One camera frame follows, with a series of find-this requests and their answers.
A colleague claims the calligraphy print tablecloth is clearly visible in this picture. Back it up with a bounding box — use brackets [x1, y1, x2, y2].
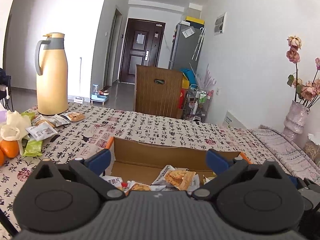
[0, 102, 320, 240]

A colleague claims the grey refrigerator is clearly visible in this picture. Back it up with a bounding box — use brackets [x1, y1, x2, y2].
[169, 23, 205, 72]

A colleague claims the yellow box on refrigerator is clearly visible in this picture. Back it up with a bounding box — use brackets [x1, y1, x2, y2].
[185, 16, 204, 29]

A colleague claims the white artificial flower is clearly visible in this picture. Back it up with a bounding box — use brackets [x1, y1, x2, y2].
[1, 110, 31, 155]

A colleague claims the dark brown entrance door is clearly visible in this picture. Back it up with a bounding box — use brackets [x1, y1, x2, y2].
[119, 18, 165, 83]

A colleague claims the dried pink rose bouquet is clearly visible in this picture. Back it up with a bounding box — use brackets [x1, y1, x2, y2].
[286, 35, 319, 109]

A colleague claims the white qr code packet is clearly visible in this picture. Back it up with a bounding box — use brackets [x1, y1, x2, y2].
[25, 122, 57, 141]

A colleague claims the pink textured vase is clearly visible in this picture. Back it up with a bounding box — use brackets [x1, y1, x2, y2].
[283, 101, 310, 141]

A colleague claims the grey folded runner cloth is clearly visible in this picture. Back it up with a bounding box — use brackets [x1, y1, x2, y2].
[250, 125, 319, 185]

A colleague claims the metal wire storage cart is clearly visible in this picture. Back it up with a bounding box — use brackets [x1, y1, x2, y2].
[182, 85, 214, 122]

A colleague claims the wooden chair back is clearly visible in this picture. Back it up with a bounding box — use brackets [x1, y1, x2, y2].
[134, 65, 183, 118]

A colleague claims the orange white cardboard box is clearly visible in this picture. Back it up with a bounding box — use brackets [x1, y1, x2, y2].
[104, 136, 252, 192]

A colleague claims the green snack packet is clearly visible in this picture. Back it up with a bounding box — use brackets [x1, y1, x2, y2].
[23, 139, 43, 157]

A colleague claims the white gold oat crisp packet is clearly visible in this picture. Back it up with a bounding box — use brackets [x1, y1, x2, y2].
[164, 170, 196, 191]

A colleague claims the orange tangerine right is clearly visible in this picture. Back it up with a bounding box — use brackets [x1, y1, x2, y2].
[1, 140, 20, 158]

